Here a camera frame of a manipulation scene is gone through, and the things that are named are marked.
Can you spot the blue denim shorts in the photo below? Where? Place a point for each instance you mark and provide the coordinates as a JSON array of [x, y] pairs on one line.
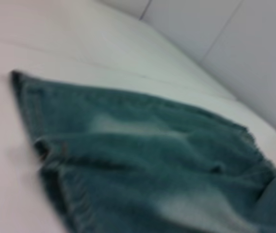
[[140, 155]]

